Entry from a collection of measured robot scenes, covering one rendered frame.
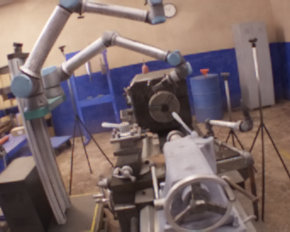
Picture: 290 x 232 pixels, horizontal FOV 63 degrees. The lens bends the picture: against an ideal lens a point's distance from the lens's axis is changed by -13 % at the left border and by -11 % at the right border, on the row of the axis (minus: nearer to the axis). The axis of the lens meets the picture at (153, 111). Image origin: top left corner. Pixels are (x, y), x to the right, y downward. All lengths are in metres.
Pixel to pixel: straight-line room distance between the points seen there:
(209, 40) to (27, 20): 4.06
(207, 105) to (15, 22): 4.59
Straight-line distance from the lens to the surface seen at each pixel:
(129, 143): 1.51
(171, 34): 5.67
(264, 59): 5.69
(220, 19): 5.91
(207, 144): 1.14
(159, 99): 2.17
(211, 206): 0.86
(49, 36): 1.66
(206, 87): 5.08
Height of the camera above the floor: 1.57
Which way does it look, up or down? 13 degrees down
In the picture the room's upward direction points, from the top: 11 degrees counter-clockwise
